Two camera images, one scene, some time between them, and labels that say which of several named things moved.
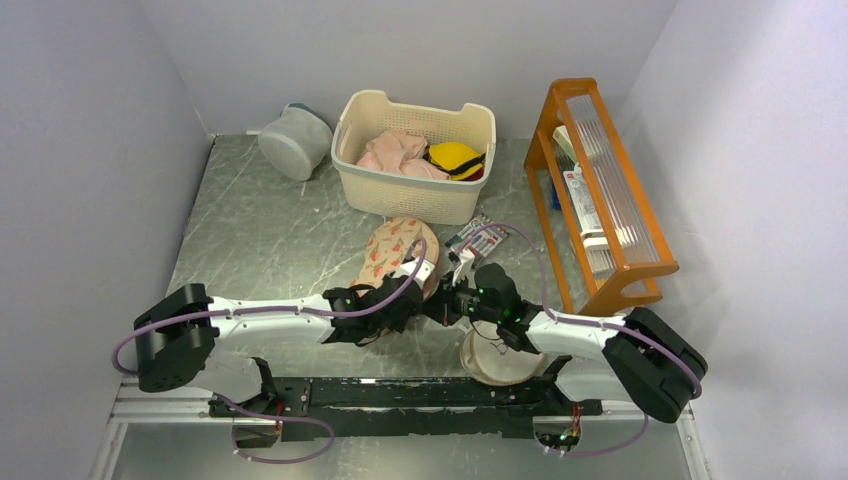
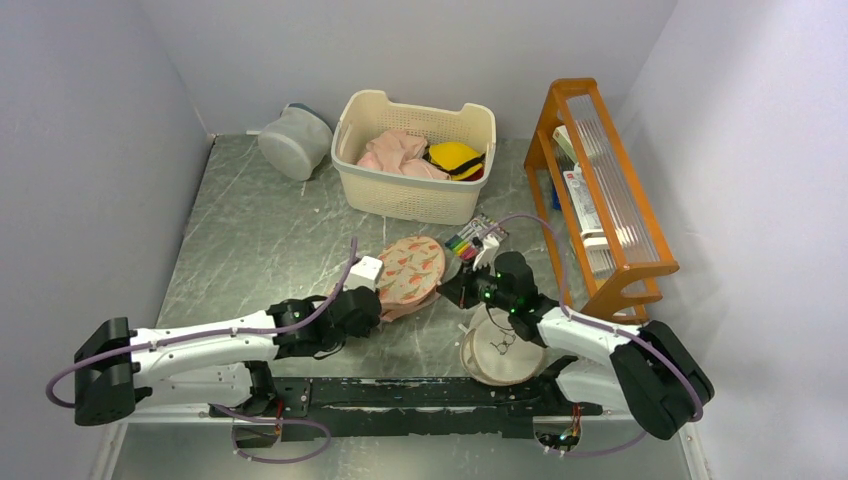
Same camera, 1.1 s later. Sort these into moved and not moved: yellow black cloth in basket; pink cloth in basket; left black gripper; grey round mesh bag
Moved: left black gripper
Not moved: yellow black cloth in basket; pink cloth in basket; grey round mesh bag
